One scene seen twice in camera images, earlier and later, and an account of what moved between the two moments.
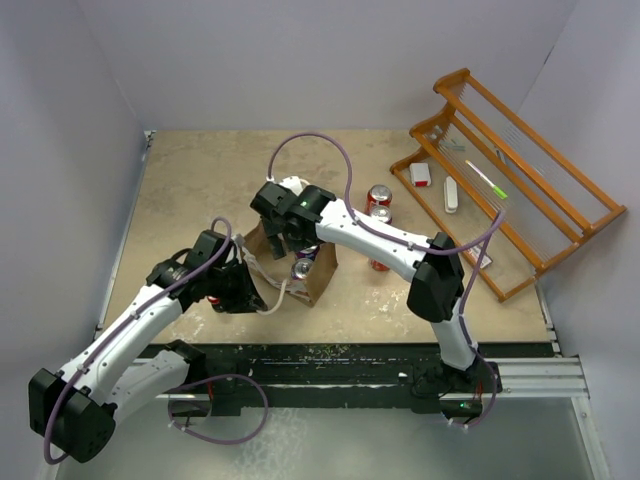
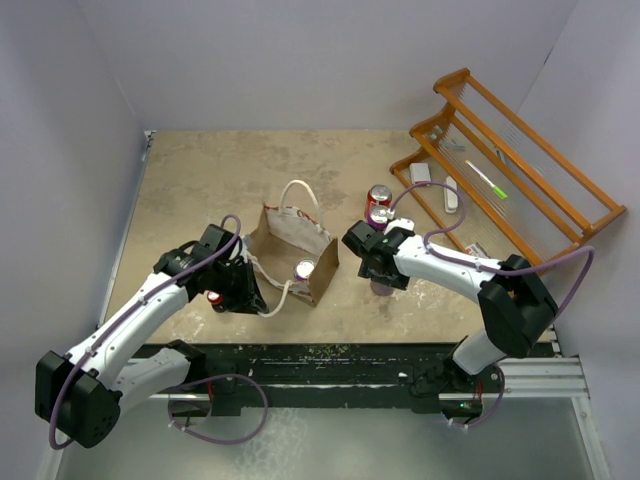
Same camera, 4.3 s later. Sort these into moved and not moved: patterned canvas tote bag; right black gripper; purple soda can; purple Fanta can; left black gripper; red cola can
Moved: right black gripper; purple soda can
Not moved: purple Fanta can; left black gripper; red cola can; patterned canvas tote bag
